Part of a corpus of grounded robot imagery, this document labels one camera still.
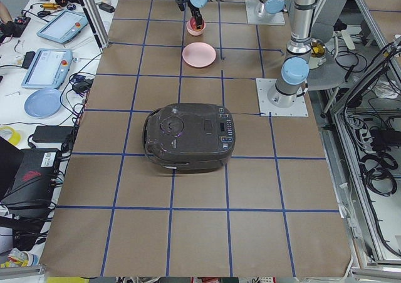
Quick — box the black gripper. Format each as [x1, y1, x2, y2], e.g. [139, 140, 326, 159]
[175, 0, 203, 28]

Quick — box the red apple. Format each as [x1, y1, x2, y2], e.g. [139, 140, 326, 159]
[189, 17, 202, 31]

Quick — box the pink bowl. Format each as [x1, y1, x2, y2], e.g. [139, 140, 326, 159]
[186, 18, 206, 36]

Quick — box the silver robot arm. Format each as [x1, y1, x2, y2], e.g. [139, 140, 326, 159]
[175, 0, 318, 108]

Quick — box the pink plate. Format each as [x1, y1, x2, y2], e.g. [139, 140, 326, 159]
[182, 42, 216, 68]

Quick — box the steel mixing bowl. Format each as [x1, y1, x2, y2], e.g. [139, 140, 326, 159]
[309, 39, 326, 69]

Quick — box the light blue plate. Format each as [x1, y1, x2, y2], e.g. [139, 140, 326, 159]
[24, 88, 61, 118]

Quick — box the dark grey rice cooker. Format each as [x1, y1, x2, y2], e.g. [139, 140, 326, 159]
[142, 103, 236, 171]

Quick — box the blue teach pendant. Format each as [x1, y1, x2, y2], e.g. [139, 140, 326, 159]
[21, 48, 73, 89]
[36, 10, 88, 44]

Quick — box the black power adapter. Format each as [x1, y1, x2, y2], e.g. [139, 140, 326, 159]
[28, 125, 73, 150]

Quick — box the yellow tape roll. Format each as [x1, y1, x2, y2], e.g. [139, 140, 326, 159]
[0, 126, 21, 146]

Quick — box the black laptop computer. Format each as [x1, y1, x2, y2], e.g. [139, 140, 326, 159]
[1, 138, 62, 230]

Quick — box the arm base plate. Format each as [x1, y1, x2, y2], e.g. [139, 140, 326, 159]
[245, 0, 285, 26]
[256, 78, 308, 117]

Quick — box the aluminium frame post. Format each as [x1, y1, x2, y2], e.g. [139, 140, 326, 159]
[79, 0, 109, 49]

